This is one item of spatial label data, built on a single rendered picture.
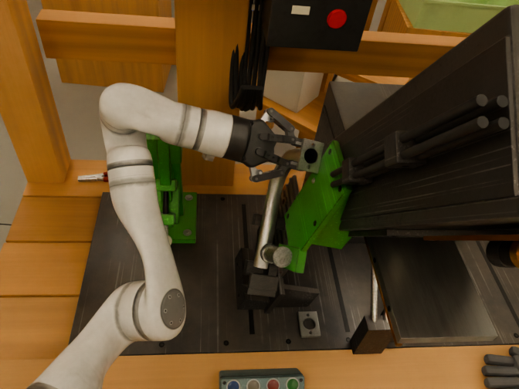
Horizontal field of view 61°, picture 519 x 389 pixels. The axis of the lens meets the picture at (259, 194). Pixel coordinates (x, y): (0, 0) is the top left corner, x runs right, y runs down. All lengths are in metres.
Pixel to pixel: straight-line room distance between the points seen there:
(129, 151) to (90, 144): 2.02
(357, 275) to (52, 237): 0.71
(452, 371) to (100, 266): 0.76
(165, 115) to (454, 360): 0.74
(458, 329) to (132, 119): 0.59
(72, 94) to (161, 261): 2.51
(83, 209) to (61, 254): 0.14
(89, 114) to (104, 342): 2.33
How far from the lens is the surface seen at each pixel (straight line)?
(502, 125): 0.38
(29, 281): 1.08
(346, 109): 0.90
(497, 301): 1.17
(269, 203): 0.89
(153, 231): 0.68
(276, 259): 0.80
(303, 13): 0.81
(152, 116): 0.70
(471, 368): 1.05
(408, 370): 0.99
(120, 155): 0.69
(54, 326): 1.01
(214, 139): 0.72
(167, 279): 0.68
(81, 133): 2.80
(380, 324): 0.88
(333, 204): 0.71
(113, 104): 0.69
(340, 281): 1.04
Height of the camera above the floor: 1.74
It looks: 47 degrees down
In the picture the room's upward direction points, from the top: 9 degrees clockwise
